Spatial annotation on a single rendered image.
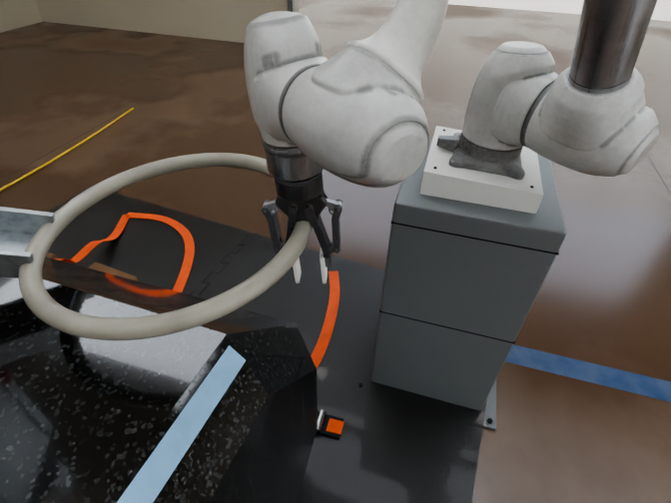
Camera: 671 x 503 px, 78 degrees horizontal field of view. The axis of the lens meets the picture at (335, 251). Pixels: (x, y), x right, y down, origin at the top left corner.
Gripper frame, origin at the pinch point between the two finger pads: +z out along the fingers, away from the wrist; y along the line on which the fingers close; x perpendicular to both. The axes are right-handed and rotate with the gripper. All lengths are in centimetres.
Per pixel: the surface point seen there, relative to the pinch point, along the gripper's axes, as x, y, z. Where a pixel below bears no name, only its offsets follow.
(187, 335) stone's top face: 16.3, 18.1, 0.3
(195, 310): 20.5, 12.2, -10.8
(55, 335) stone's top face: 18.0, 38.8, -1.3
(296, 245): 6.9, 0.4, -10.9
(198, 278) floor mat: -76, 69, 79
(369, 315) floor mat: -60, -11, 85
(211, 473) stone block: 34.0, 10.7, 7.7
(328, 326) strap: -52, 7, 83
